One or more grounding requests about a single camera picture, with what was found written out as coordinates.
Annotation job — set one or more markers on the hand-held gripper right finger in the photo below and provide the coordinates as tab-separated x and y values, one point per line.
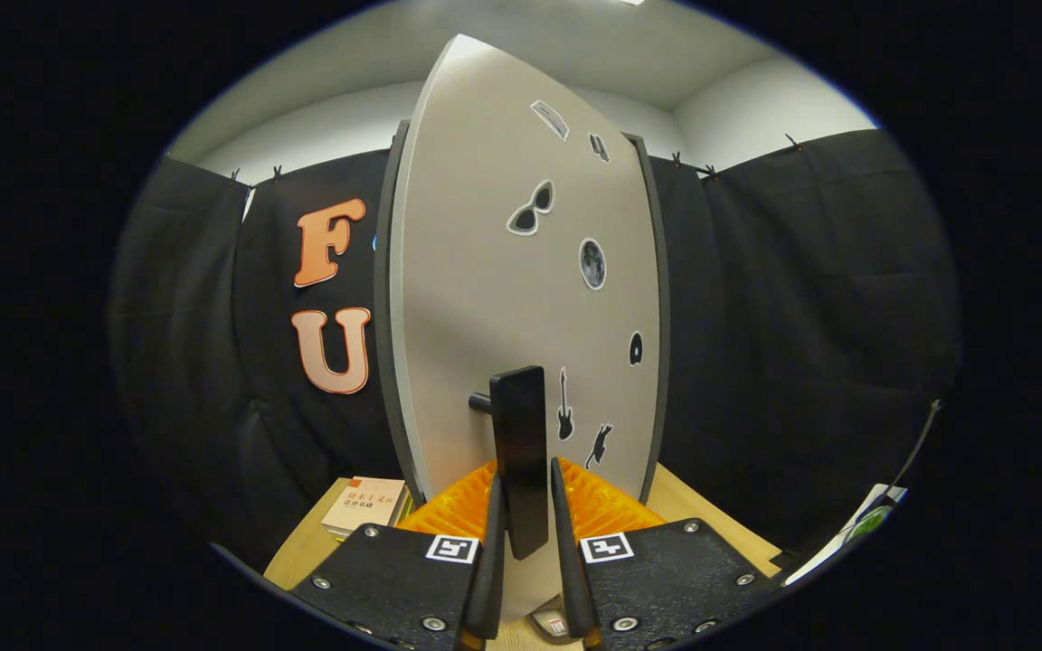
566	579

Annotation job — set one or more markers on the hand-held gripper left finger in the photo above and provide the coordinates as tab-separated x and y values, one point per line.
492	579

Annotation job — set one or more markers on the brown fuzzy shoe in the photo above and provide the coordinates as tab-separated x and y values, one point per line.
553	624

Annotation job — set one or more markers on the white shoe cabinet door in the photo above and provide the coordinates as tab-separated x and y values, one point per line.
485	271

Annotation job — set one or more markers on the beige orange cover book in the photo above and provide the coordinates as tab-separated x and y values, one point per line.
363	506

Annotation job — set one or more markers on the white side table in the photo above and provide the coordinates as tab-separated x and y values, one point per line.
847	533

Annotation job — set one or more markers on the black backdrop cloth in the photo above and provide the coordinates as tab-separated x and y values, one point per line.
801	362

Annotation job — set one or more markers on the black metal stand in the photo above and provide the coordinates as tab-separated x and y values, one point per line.
921	443

